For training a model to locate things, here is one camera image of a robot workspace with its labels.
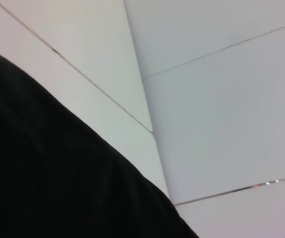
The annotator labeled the black shirt with FREE print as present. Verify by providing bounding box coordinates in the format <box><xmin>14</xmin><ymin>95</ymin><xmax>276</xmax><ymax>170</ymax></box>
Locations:
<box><xmin>0</xmin><ymin>44</ymin><xmax>200</xmax><ymax>238</ymax></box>

